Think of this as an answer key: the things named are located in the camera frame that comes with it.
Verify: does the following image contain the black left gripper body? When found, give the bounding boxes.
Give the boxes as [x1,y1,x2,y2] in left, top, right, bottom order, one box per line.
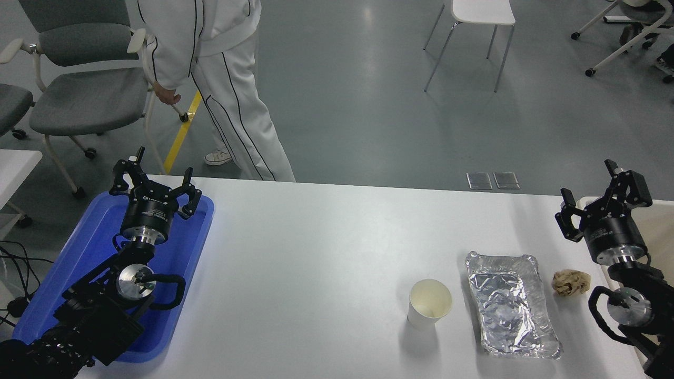
[120,194,175,235]

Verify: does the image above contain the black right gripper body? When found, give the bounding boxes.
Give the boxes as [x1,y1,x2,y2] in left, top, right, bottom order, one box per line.
[584,212,648,262]

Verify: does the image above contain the white paper cup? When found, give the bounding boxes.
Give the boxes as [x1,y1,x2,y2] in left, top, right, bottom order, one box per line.
[407,278,453,331]

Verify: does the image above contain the person's left hand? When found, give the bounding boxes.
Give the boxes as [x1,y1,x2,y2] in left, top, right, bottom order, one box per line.
[153,86,182,106]

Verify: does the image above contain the large pale bin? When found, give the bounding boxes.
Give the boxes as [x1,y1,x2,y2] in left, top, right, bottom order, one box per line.
[577,196,674,379]

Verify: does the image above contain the crumpled tan paper ball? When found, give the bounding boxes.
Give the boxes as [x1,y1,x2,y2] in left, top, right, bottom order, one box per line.
[551,269,591,297]

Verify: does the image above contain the blue plastic tray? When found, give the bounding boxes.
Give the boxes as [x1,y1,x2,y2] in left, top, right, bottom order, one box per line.
[12,191,215,364]

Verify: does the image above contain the silver foil tray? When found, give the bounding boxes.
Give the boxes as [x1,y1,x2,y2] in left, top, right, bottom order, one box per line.
[465,251,563,360]

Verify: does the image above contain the white side table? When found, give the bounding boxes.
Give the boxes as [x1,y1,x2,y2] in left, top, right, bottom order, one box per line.
[0,149,44,229]

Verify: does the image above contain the person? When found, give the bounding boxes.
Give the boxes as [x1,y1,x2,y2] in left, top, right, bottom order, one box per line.
[137,0,296,183]

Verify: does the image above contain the grey rolling chair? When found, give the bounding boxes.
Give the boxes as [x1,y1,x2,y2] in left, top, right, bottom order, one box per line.
[0,83,35,141]

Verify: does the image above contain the black power plug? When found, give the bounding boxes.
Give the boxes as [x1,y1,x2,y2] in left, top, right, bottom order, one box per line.
[6,296,30,318]

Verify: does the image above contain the white-framed rolling chair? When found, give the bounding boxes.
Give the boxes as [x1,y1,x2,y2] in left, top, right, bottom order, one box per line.
[571,0,674,84]

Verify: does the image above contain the white chair with metal legs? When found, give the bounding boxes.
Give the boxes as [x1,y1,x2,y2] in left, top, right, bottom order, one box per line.
[423,0,517,94]

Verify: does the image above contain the black floor cables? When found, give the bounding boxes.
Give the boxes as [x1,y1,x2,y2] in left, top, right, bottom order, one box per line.
[0,241,54,327]

